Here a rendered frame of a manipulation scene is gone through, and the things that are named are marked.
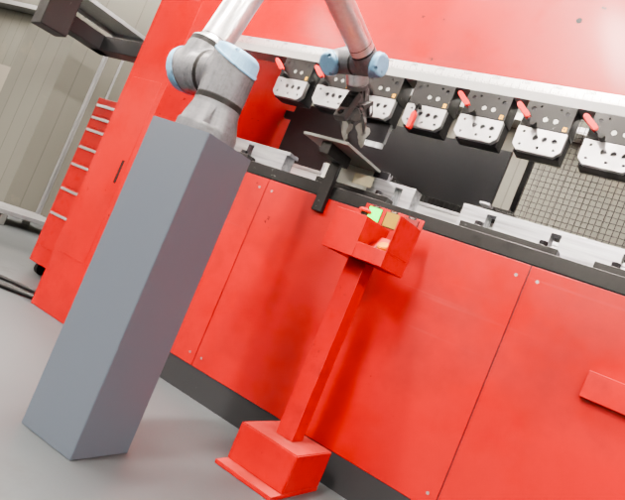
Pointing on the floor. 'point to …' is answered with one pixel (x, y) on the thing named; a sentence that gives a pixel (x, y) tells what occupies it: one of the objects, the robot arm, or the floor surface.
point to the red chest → (71, 184)
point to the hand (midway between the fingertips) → (352, 143)
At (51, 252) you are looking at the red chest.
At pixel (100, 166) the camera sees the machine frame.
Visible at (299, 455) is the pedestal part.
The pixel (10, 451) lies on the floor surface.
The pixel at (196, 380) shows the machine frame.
